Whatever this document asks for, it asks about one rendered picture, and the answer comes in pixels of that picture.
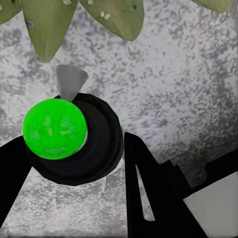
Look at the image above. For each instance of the insectifuge atomizer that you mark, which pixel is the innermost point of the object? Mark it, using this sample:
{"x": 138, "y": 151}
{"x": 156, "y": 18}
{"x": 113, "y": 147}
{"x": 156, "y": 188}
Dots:
{"x": 75, "y": 138}

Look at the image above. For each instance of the pot plant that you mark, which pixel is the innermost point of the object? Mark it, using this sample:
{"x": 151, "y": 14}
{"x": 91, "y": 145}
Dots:
{"x": 48, "y": 20}

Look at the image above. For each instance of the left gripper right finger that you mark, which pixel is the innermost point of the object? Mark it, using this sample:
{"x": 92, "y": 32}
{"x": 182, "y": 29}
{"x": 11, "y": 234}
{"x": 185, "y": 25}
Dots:
{"x": 173, "y": 218}

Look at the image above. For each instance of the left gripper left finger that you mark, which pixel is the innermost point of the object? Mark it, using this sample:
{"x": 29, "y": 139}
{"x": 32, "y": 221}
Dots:
{"x": 15, "y": 165}

